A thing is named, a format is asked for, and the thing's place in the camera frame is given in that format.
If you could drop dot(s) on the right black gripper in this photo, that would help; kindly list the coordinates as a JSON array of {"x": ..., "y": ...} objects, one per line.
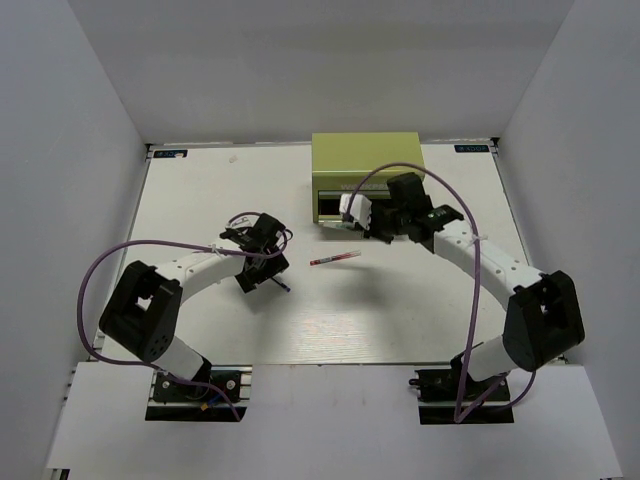
[{"x": 373, "y": 232}]

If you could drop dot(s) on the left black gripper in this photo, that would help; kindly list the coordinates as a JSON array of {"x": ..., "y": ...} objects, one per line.
[{"x": 275, "y": 264}]

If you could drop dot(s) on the blue pen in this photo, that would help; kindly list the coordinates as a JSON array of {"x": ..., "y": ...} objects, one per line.
[{"x": 283, "y": 285}]

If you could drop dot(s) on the red refill pen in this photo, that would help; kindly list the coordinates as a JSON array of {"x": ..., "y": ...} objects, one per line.
[{"x": 335, "y": 258}]

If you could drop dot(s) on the green metal drawer toolbox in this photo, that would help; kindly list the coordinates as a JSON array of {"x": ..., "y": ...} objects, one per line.
[{"x": 341, "y": 160}]

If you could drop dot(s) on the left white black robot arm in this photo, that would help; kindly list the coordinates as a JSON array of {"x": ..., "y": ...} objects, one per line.
[{"x": 142, "y": 312}]

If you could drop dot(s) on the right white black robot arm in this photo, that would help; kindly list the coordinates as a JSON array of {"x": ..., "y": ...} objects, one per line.
[{"x": 543, "y": 318}]

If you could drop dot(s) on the right corner label sticker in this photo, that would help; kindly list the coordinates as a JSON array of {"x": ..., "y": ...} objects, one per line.
[{"x": 471, "y": 148}]

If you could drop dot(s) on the corner label sticker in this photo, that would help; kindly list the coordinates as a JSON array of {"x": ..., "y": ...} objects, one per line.
[
  {"x": 170, "y": 154},
  {"x": 471, "y": 148}
]

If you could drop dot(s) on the left corner label sticker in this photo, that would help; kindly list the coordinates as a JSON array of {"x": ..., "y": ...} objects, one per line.
[{"x": 170, "y": 154}]

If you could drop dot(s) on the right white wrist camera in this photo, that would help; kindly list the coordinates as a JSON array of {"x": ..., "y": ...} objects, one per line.
[{"x": 355, "y": 210}]

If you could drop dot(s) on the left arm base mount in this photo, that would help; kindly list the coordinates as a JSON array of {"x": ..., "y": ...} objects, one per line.
[{"x": 173, "y": 402}]

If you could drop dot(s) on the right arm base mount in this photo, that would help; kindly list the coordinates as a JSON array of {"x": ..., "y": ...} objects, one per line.
[{"x": 437, "y": 390}]

